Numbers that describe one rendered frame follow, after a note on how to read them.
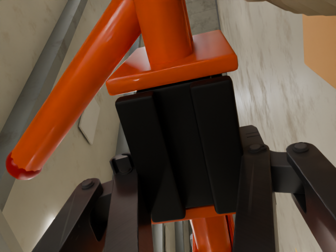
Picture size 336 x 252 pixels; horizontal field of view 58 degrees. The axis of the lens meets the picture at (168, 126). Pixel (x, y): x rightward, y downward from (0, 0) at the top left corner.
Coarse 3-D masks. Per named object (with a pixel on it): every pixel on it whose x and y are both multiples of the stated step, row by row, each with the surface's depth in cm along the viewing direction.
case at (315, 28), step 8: (304, 16) 33; (312, 16) 31; (320, 16) 29; (328, 16) 27; (304, 24) 34; (312, 24) 31; (320, 24) 29; (328, 24) 27; (304, 32) 34; (312, 32) 32; (320, 32) 29; (328, 32) 28; (304, 40) 34; (312, 40) 32; (320, 40) 30; (328, 40) 28; (304, 48) 35; (312, 48) 32; (320, 48) 30; (328, 48) 28; (304, 56) 36; (312, 56) 33; (320, 56) 31; (328, 56) 29; (312, 64) 33; (320, 64) 31; (328, 64) 29; (320, 72) 31; (328, 72) 29; (328, 80) 30
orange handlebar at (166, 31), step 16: (144, 0) 13; (160, 0) 13; (176, 0) 13; (144, 16) 13; (160, 16) 13; (176, 16) 13; (144, 32) 14; (160, 32) 13; (176, 32) 14; (160, 48) 14; (176, 48) 14; (192, 224) 18; (208, 224) 18; (224, 224) 18; (192, 240) 21; (208, 240) 18; (224, 240) 18
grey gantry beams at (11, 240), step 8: (0, 216) 268; (0, 224) 267; (8, 224) 276; (0, 232) 265; (8, 232) 274; (0, 240) 268; (8, 240) 272; (16, 240) 282; (0, 248) 272; (8, 248) 272; (16, 248) 280
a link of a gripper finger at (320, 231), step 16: (304, 144) 13; (288, 160) 13; (304, 160) 12; (320, 160) 12; (304, 176) 11; (320, 176) 11; (320, 192) 10; (304, 208) 12; (320, 208) 10; (320, 224) 10; (320, 240) 11
